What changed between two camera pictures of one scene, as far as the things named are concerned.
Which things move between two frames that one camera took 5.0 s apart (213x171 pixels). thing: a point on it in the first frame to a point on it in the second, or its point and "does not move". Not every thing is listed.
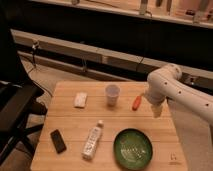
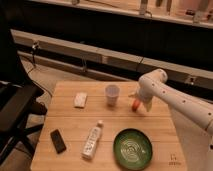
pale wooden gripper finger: x=157 y=110 to x=148 y=104
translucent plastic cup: x=112 y=94 does not move
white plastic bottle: x=92 y=141 does not move
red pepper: x=137 y=103 does not move
